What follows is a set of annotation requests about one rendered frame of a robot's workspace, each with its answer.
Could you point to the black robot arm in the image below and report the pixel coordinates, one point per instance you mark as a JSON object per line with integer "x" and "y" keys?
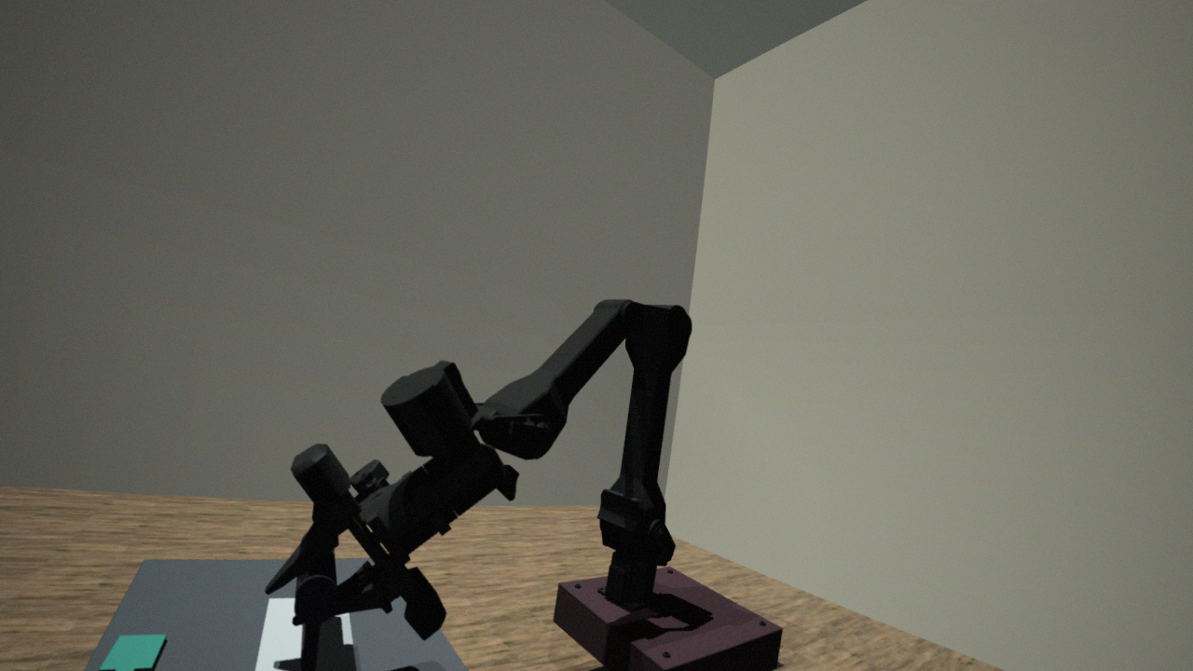
{"x": 437, "y": 416}

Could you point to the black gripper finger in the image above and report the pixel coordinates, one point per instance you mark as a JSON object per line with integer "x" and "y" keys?
{"x": 359, "y": 593}
{"x": 318, "y": 542}

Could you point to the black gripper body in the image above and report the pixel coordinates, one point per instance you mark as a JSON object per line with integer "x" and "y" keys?
{"x": 402, "y": 518}

